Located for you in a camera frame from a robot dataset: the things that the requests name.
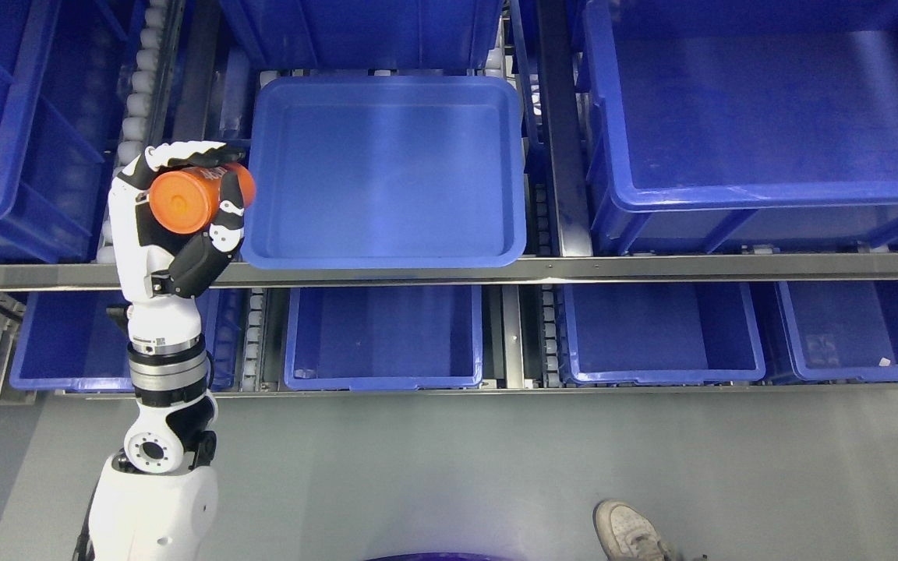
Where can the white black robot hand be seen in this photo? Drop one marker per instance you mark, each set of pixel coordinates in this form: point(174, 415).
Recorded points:
point(162, 272)

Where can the orange cylindrical capacitor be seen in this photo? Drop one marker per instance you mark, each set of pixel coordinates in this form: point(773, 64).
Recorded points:
point(185, 201)

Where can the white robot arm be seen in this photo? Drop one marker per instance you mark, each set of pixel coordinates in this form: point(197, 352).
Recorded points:
point(157, 495)

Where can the metal shelf rack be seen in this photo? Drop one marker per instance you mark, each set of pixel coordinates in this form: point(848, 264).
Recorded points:
point(191, 79)

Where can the blue bin lower left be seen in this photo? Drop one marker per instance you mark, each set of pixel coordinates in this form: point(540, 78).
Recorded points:
point(68, 342)

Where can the blue bin upper left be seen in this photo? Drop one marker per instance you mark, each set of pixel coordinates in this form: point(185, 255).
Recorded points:
point(64, 72)

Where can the blue shallow tray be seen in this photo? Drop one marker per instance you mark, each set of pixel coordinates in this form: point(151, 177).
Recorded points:
point(401, 172)

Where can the blue bin lower middle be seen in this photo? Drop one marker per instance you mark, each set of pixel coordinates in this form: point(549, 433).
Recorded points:
point(384, 339)

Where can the blue bin top middle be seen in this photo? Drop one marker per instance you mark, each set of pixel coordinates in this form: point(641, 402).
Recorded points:
point(365, 35)

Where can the blue bin lower right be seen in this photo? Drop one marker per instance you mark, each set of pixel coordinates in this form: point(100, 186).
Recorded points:
point(658, 334)

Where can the white sneaker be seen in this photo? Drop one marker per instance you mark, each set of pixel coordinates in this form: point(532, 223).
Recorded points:
point(626, 534)

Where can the large blue bin right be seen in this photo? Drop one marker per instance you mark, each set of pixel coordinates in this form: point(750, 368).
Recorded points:
point(718, 126)

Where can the blue bin far right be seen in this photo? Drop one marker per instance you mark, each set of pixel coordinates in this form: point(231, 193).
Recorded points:
point(826, 331)

